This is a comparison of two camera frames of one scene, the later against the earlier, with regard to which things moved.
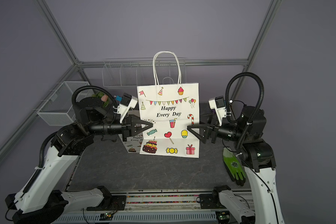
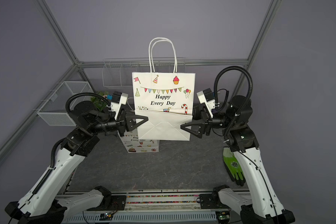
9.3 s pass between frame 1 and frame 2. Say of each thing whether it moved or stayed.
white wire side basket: stayed
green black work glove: stayed
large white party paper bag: moved
